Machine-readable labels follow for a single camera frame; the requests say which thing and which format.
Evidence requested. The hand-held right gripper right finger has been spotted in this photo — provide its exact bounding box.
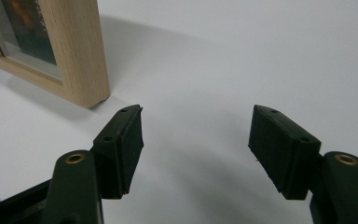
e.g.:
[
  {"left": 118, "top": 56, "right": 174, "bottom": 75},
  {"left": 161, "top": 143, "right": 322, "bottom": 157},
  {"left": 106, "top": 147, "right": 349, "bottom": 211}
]
[{"left": 247, "top": 104, "right": 358, "bottom": 224}]

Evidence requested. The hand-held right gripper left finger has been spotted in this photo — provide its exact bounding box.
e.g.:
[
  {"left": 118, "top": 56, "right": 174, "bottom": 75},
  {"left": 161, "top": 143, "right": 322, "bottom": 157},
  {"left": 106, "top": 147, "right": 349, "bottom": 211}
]
[{"left": 40, "top": 104, "right": 145, "bottom": 224}]

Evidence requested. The wooden block board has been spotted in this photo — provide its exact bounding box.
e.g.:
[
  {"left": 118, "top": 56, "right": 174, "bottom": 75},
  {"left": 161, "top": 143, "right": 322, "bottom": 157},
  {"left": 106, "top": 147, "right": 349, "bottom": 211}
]
[{"left": 0, "top": 0, "right": 112, "bottom": 109}]

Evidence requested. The white board table cover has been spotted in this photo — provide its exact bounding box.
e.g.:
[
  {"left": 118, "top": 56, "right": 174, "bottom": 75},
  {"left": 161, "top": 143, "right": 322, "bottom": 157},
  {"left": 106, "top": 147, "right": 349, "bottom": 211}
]
[{"left": 0, "top": 0, "right": 358, "bottom": 224}]

